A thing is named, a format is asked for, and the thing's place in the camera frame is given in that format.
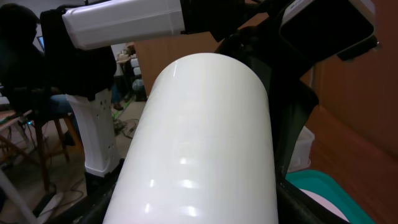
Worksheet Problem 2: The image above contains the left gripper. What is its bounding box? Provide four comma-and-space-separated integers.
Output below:
217, 0, 378, 180

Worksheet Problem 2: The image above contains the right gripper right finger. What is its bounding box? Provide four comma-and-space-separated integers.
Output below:
276, 179, 348, 224

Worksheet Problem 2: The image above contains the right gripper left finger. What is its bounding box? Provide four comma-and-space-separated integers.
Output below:
47, 161, 124, 224

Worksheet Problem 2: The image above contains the large pink plate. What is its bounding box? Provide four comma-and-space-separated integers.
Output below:
300, 189, 349, 222

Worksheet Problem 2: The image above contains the white cup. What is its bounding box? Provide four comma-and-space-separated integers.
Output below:
104, 53, 278, 223

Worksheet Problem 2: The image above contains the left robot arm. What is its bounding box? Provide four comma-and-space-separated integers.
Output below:
40, 0, 379, 180

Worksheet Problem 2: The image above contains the teal serving tray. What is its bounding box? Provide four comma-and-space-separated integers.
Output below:
286, 170, 375, 224

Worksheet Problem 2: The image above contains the clear plastic bin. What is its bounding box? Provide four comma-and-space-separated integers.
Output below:
287, 126, 315, 173

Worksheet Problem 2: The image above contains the wooden chair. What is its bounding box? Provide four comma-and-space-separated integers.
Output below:
0, 108, 85, 192

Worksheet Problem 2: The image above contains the seated person in background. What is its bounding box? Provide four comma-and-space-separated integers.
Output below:
0, 2, 81, 147

